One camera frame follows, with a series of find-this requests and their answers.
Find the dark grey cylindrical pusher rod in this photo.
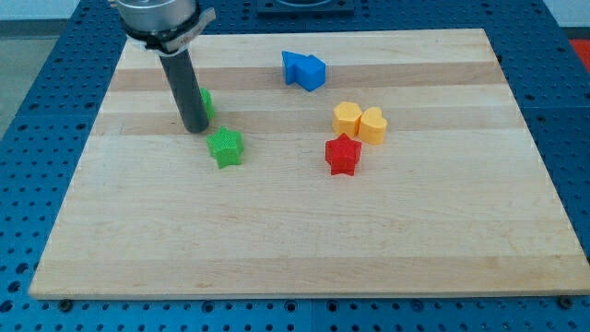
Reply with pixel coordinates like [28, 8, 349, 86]
[159, 50, 209, 133]

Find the green circle block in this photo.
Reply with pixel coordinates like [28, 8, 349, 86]
[200, 88, 216, 120]

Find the blue triangle block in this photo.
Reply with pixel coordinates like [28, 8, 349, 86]
[281, 51, 306, 85]

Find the green star block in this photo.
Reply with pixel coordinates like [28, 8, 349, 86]
[206, 126, 243, 169]

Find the blue cube block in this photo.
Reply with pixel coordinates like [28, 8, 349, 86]
[295, 55, 326, 92]

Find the yellow hexagon block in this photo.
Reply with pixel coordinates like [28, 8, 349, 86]
[332, 101, 362, 138]

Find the red star block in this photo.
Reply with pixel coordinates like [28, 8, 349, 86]
[324, 133, 362, 176]

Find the yellow heart block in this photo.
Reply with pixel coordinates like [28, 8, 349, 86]
[358, 107, 388, 145]

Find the wooden board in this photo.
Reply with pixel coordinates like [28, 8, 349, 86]
[29, 29, 589, 300]

